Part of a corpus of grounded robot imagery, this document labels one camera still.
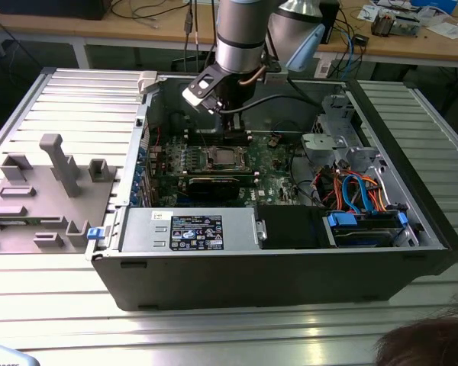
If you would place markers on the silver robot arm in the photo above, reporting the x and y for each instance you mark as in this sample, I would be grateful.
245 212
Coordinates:
238 49

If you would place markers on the RAM slot white clips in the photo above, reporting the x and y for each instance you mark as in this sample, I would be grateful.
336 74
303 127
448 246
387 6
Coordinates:
192 131
192 139
248 178

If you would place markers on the CPU socket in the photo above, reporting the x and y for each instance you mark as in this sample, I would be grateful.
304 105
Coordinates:
207 167

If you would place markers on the CPU cooler heat sink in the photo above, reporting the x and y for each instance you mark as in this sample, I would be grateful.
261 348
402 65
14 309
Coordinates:
383 24

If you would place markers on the white paper label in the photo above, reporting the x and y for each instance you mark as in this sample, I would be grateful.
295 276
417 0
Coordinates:
322 70

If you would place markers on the grey plastic latch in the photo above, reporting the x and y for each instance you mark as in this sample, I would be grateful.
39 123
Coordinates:
147 82

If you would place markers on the green motherboard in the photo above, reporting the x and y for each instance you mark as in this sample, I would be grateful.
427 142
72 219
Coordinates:
275 179

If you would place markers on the black graphics card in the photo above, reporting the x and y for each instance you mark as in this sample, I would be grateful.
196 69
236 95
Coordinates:
213 188

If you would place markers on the grey metal drive cage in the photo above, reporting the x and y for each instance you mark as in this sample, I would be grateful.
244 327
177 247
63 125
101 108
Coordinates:
324 143

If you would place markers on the wooden desk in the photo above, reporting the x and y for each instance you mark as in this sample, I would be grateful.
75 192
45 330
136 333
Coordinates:
145 30

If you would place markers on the black upright box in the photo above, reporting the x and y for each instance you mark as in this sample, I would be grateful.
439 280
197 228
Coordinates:
333 19

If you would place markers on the small black box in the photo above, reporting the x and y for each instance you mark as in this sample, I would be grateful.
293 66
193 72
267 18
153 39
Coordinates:
360 40

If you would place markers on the white paper sheet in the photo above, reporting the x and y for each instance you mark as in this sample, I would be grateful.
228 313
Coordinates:
446 30
366 13

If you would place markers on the silver power supply unit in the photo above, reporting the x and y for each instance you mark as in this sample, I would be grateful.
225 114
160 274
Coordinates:
145 228

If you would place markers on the blue disk carrier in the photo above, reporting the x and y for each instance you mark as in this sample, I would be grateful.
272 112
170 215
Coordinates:
341 221

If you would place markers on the grey electronic device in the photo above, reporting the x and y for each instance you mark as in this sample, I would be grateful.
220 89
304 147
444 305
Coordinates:
408 26

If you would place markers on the black PC case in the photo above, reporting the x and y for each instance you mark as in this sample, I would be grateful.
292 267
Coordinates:
252 282

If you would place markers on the hard disk drive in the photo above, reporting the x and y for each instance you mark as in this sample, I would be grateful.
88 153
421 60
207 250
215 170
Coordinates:
366 238

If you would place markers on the blue case latch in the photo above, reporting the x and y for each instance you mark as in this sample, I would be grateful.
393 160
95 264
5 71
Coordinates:
94 233

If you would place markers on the blue box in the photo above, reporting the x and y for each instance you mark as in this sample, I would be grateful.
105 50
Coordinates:
435 4

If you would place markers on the grey parts rack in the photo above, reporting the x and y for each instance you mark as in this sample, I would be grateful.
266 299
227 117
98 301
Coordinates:
42 198

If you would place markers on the green RAM stick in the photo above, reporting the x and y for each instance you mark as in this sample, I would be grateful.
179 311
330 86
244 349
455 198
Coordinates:
7 222

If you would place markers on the brown-haired person's head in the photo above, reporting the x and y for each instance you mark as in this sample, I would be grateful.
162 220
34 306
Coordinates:
423 343

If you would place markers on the white plastic device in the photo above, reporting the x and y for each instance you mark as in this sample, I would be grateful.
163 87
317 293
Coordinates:
4 354

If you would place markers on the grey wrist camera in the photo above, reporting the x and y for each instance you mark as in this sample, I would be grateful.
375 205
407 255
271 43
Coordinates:
276 78

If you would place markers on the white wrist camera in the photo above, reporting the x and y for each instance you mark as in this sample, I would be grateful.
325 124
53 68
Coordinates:
194 100

